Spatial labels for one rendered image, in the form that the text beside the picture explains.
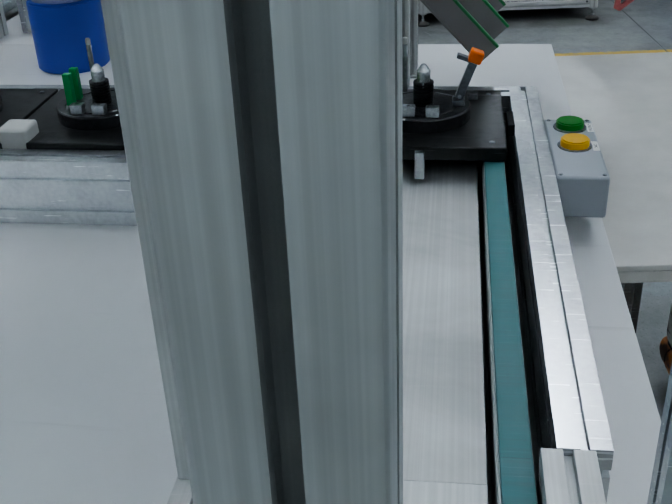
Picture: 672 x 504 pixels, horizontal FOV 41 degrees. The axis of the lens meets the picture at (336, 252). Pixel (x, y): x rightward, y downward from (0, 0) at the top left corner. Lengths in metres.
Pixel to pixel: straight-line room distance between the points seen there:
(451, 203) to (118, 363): 0.49
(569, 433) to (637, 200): 0.68
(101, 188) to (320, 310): 1.13
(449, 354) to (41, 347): 0.48
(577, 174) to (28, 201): 0.78
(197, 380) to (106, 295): 0.95
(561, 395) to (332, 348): 0.60
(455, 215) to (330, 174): 1.00
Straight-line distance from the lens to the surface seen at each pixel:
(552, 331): 0.91
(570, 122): 1.38
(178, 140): 0.22
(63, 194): 1.38
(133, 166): 0.61
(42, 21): 2.08
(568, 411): 0.81
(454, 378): 0.91
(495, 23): 1.69
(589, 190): 1.24
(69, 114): 1.45
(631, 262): 1.25
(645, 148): 1.61
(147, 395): 1.01
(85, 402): 1.02
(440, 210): 1.22
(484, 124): 1.36
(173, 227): 0.23
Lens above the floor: 1.46
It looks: 29 degrees down
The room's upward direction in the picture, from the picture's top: 2 degrees counter-clockwise
